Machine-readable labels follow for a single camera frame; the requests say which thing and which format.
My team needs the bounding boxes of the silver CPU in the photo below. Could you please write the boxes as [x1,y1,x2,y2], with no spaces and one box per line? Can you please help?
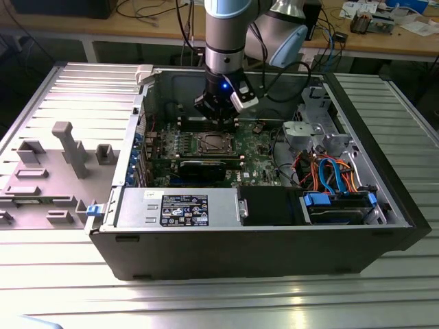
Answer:
[204,135,226,151]

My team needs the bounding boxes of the metal socket cover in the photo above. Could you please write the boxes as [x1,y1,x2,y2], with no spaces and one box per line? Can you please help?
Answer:
[197,132,238,154]

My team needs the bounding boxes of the CPU socket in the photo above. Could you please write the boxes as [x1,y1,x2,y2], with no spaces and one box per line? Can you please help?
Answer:
[195,132,238,154]

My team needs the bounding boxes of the black graphics card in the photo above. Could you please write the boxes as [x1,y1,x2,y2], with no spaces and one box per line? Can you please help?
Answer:
[178,158,228,182]

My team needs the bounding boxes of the green motherboard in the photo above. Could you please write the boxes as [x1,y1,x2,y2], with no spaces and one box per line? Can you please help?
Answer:
[145,116,287,188]

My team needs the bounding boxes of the silver metal disk bay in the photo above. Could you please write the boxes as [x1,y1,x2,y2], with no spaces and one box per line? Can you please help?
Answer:
[283,85,357,158]

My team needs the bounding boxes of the black plastic shroud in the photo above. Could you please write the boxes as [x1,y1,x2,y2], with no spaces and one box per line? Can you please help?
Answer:
[239,186,302,226]

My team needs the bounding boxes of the silver power supply unit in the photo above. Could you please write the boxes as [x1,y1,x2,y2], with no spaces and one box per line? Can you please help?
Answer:
[116,187,241,229]

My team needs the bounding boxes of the copper heat sink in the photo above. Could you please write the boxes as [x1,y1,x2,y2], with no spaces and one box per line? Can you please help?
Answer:
[349,12,370,34]

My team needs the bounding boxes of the black PC case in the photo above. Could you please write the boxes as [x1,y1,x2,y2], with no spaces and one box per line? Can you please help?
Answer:
[88,64,432,282]

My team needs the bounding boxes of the wooden desk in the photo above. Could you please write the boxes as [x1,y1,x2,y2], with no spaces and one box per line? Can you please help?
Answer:
[0,0,439,64]

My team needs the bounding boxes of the hard disk in blue carrier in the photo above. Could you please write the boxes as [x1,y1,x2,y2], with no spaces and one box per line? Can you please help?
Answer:
[303,191,377,226]

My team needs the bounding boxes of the black monitor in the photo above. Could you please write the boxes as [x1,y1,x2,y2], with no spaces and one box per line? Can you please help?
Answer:
[10,0,114,20]

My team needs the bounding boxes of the grey parts rack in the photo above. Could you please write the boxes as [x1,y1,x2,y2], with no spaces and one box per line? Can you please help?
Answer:
[0,121,121,230]

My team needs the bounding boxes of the grey metal circuit part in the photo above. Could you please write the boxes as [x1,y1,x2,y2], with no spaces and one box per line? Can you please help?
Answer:
[370,10,401,35]

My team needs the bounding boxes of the blue box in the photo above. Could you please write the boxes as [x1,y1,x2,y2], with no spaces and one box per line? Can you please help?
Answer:
[385,0,429,10]

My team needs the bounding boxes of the white papers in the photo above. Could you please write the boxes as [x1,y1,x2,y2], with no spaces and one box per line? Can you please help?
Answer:
[401,16,439,37]

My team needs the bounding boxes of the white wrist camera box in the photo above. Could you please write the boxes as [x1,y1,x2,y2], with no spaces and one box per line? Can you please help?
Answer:
[229,82,259,111]

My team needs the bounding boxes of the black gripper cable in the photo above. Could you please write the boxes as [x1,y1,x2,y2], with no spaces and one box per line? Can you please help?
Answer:
[246,20,313,104]

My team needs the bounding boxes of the blue flat wire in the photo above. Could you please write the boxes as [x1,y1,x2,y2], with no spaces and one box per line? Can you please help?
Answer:
[317,154,348,197]

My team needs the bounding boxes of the orange wire bundle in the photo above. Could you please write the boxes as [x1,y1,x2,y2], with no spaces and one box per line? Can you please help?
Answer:
[298,150,359,193]

